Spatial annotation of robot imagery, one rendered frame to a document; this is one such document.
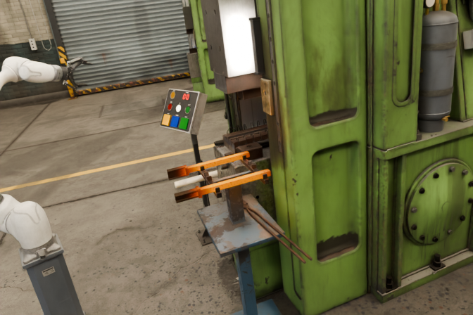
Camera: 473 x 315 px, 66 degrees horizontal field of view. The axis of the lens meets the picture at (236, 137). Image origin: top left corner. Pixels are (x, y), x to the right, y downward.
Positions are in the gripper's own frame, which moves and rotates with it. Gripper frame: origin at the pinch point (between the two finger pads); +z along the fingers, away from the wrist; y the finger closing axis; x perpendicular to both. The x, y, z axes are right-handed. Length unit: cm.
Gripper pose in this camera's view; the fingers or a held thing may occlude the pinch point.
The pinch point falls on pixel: (86, 74)
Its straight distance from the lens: 243.4
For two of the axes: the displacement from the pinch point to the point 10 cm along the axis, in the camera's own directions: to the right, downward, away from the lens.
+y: 3.3, -9.0, -2.9
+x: -8.5, -4.2, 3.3
